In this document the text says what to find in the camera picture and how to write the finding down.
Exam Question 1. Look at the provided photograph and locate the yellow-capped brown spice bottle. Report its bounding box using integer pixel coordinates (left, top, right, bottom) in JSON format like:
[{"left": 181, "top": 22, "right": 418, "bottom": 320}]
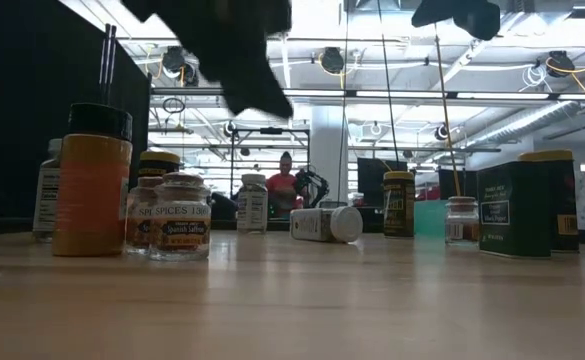
[
  {"left": 382, "top": 170, "right": 416, "bottom": 239},
  {"left": 137, "top": 150, "right": 182, "bottom": 191},
  {"left": 517, "top": 149, "right": 581, "bottom": 254}
]

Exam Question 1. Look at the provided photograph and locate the white-capped clear spice bottle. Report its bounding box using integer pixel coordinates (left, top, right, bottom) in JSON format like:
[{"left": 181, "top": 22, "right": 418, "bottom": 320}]
[
  {"left": 289, "top": 205, "right": 364, "bottom": 245},
  {"left": 235, "top": 173, "right": 269, "bottom": 235},
  {"left": 31, "top": 138, "right": 63, "bottom": 243}
]

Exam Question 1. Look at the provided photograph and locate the orange spice bottle black cap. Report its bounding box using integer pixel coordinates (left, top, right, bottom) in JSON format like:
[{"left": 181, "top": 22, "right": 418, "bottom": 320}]
[{"left": 51, "top": 102, "right": 134, "bottom": 258}]

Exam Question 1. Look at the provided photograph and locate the long ceiling light bar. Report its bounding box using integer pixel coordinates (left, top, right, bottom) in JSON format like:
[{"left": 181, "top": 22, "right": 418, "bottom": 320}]
[{"left": 150, "top": 87, "right": 585, "bottom": 101}]

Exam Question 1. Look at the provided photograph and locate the person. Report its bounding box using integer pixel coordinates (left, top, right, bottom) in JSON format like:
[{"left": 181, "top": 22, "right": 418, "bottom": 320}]
[{"left": 265, "top": 150, "right": 303, "bottom": 219}]

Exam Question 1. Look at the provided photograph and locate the black monitor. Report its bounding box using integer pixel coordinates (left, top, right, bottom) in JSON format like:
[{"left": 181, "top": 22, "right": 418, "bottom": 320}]
[{"left": 356, "top": 158, "right": 408, "bottom": 207}]

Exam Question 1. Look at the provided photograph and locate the dark green pepper tin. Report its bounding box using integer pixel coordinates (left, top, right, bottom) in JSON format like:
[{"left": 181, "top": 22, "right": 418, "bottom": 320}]
[{"left": 476, "top": 160, "right": 553, "bottom": 260}]

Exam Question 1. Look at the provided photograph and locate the teal plastic bin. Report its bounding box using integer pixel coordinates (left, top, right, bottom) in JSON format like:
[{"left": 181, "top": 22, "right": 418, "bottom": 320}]
[{"left": 414, "top": 199, "right": 479, "bottom": 239}]

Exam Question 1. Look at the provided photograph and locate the black curtain partition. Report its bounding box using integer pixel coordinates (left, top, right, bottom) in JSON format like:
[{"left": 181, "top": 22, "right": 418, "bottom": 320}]
[{"left": 0, "top": 0, "right": 152, "bottom": 234}]

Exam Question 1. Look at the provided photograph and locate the black metal frame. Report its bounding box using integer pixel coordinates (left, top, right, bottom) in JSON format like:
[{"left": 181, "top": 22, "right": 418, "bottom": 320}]
[{"left": 229, "top": 126, "right": 312, "bottom": 201}]

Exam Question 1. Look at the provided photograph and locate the yellow cable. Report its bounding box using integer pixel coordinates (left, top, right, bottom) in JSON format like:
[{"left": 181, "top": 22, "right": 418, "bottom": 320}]
[{"left": 432, "top": 22, "right": 462, "bottom": 200}]

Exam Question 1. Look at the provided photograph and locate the black cable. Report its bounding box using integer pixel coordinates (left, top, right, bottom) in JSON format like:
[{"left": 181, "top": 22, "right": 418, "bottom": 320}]
[{"left": 375, "top": 0, "right": 402, "bottom": 174}]

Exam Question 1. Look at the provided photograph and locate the silver ventilation duct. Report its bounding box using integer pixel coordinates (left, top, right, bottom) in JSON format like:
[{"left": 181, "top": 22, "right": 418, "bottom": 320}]
[{"left": 464, "top": 69, "right": 585, "bottom": 151}]

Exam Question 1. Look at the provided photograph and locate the black table frame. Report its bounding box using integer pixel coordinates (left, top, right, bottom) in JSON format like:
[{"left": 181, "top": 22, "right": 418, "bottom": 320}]
[{"left": 0, "top": 215, "right": 585, "bottom": 247}]

